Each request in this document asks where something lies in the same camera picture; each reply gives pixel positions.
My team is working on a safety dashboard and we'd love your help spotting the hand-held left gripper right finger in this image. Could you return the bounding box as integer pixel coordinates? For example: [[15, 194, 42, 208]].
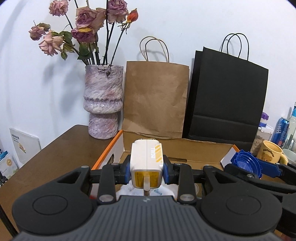
[[163, 161, 234, 204]]

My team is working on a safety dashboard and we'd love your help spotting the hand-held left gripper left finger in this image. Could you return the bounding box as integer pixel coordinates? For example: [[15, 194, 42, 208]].
[[57, 160, 131, 204]]

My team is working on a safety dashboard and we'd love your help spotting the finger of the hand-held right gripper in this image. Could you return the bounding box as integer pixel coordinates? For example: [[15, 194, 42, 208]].
[[224, 163, 296, 194], [260, 161, 296, 184]]

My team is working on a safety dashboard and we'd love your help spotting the clear cotton bud box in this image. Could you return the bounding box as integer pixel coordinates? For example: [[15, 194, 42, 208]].
[[116, 182, 179, 202]]

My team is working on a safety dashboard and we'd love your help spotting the white and yellow charger plug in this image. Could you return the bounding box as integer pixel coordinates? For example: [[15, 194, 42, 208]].
[[130, 138, 164, 196]]

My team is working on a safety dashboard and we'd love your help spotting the blue scalloped cap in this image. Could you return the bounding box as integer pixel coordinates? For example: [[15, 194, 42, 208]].
[[232, 149, 263, 179]]

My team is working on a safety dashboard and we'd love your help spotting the red cardboard box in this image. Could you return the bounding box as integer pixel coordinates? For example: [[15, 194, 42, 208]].
[[91, 130, 285, 202]]

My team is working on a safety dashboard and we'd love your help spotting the yellow bear mug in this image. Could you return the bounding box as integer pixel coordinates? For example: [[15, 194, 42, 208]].
[[257, 140, 289, 166]]

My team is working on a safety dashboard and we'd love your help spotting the white bowl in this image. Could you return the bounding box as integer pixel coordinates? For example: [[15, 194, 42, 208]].
[[282, 148, 296, 165]]

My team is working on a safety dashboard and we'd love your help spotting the clear container purple lid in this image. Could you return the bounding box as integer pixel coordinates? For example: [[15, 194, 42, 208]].
[[251, 112, 274, 156]]

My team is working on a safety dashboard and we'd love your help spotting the blue drink can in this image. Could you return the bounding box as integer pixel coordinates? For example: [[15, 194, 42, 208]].
[[270, 117, 290, 149]]

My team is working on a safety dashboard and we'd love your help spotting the clear bottle blue label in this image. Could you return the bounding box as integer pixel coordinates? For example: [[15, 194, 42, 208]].
[[286, 102, 296, 149]]

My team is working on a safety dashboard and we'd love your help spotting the brown paper bag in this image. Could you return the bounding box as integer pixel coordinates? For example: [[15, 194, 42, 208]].
[[122, 36, 190, 139]]

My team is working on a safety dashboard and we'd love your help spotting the mottled purple ceramic vase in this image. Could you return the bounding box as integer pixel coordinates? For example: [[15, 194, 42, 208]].
[[83, 64, 124, 139]]

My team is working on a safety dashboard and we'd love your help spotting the black paper bag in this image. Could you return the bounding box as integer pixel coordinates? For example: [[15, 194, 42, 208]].
[[182, 33, 269, 151]]

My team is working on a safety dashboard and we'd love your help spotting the white and blue packet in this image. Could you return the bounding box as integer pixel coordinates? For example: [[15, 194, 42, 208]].
[[0, 150, 19, 181]]

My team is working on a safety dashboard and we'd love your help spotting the dried rose bouquet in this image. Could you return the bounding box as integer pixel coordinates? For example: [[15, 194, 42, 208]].
[[29, 0, 139, 66]]

